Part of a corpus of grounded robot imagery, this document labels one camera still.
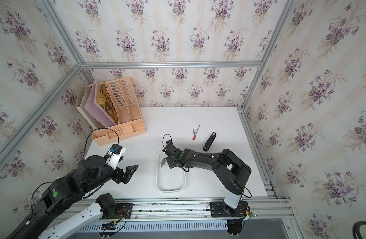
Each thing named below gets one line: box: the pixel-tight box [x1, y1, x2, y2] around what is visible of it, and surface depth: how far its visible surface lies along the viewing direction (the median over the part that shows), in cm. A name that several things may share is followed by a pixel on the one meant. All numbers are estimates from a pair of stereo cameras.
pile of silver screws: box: [160, 156, 167, 168], surface depth 92 cm
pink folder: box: [84, 80, 116, 128], surface depth 88 cm
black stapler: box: [202, 131, 217, 152], surface depth 100 cm
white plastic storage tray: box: [156, 150, 186, 193], surface depth 84 cm
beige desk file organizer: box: [92, 76, 146, 146], surface depth 103 cm
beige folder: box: [75, 83, 106, 129], surface depth 86 cm
